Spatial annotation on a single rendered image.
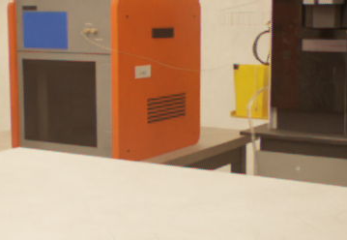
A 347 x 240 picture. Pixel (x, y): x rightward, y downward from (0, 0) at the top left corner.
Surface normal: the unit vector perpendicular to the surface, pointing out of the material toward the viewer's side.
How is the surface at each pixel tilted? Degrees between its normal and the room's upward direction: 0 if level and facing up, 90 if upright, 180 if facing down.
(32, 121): 90
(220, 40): 90
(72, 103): 90
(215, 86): 90
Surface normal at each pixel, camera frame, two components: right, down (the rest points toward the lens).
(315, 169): -0.51, 0.12
